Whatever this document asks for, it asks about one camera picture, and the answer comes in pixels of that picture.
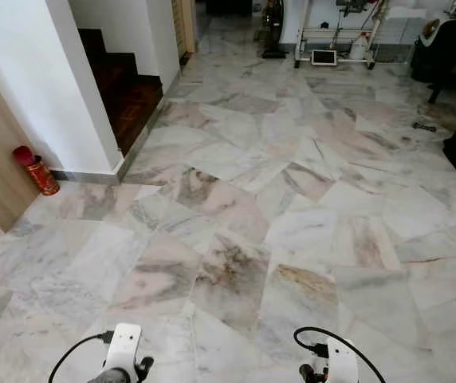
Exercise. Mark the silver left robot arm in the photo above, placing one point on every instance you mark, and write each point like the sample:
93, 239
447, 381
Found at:
110, 377

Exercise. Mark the red canister with red cap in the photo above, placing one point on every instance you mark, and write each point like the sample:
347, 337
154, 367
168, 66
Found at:
41, 175

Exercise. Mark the dark wooden staircase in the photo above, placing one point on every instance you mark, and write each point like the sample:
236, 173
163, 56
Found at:
128, 96

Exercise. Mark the small dark object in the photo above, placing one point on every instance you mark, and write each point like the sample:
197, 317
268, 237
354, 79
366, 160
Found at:
423, 126

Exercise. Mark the white framed tablet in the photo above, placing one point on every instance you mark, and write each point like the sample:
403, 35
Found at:
324, 57

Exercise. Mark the white plastic bottle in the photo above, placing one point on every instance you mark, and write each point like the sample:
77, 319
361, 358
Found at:
359, 46

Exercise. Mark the light wooden door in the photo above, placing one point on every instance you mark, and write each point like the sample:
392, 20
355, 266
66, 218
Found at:
184, 24

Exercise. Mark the black chair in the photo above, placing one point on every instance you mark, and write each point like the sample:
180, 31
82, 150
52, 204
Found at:
443, 56

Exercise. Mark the dark upright vacuum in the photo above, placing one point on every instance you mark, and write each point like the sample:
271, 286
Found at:
273, 32

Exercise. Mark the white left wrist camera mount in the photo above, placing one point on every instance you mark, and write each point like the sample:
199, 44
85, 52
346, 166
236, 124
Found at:
123, 347

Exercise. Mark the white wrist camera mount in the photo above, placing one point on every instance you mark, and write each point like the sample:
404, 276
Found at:
341, 359
123, 347

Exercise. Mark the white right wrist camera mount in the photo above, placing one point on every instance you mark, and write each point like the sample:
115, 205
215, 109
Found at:
341, 359

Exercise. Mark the white metal frame cart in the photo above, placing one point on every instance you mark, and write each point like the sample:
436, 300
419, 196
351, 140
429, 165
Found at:
336, 30

